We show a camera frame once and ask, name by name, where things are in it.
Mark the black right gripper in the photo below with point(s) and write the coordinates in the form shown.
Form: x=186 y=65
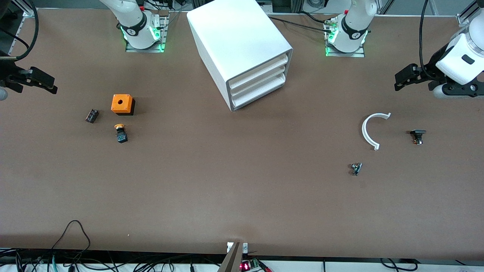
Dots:
x=6 y=73

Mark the white drawer cabinet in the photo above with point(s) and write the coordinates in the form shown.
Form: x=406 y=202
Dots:
x=234 y=34

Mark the white drawer front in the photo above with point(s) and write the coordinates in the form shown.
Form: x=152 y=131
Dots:
x=261 y=91
x=261 y=71

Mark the orange box with hole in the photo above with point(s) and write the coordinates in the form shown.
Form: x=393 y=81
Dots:
x=121 y=104

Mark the white drawer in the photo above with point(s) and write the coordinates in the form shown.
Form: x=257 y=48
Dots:
x=261 y=81
x=261 y=71
x=261 y=91

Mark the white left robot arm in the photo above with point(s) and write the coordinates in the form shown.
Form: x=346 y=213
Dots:
x=353 y=26

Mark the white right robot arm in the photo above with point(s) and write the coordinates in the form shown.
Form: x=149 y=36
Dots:
x=130 y=22

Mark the grey metal post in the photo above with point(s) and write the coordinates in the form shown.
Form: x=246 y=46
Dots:
x=231 y=260

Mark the small white bracket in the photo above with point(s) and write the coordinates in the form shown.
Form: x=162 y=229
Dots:
x=245 y=248

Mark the small black cylindrical component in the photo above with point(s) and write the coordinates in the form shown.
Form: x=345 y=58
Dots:
x=92 y=116

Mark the circuit board with red light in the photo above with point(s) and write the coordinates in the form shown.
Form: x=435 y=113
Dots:
x=250 y=265

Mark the yellow push button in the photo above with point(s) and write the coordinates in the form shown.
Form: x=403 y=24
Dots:
x=121 y=135

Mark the aluminium profile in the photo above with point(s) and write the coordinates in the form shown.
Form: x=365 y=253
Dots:
x=469 y=15
x=22 y=5

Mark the black knob switch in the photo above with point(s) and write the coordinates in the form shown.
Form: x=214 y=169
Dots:
x=418 y=133

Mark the chrome valve fitting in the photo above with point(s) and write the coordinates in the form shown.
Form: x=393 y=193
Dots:
x=356 y=168

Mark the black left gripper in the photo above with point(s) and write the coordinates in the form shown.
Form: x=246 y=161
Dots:
x=433 y=63

